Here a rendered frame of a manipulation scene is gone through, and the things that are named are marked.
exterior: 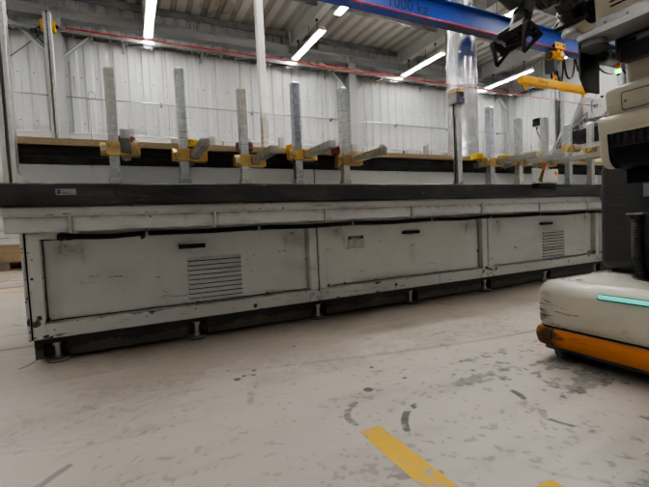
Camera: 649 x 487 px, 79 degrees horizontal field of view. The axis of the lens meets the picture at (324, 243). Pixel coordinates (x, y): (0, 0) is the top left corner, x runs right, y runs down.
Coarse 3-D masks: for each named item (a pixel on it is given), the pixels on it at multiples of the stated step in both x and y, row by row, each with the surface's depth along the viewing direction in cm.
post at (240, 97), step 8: (240, 88) 169; (240, 96) 169; (240, 104) 169; (240, 112) 169; (240, 120) 169; (240, 128) 169; (240, 136) 169; (240, 144) 169; (240, 152) 170; (248, 152) 171; (240, 168) 171; (248, 168) 171; (240, 176) 172; (248, 176) 171
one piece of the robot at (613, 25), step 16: (608, 16) 119; (624, 16) 108; (640, 16) 105; (592, 32) 115; (608, 32) 114; (624, 32) 114; (592, 48) 118; (608, 48) 121; (624, 48) 117; (640, 48) 113; (592, 64) 124; (608, 64) 123; (592, 80) 124
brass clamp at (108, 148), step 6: (102, 144) 146; (108, 144) 147; (114, 144) 148; (120, 144) 148; (132, 144) 150; (138, 144) 151; (102, 150) 146; (108, 150) 147; (114, 150) 148; (120, 150) 149; (132, 150) 150; (138, 150) 151; (108, 156) 149; (120, 156) 150; (126, 156) 151; (132, 156) 151; (138, 156) 152
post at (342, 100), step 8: (344, 88) 190; (344, 96) 191; (344, 104) 191; (344, 112) 191; (344, 120) 191; (344, 128) 191; (344, 136) 191; (344, 144) 191; (344, 152) 191; (344, 168) 192; (344, 176) 192
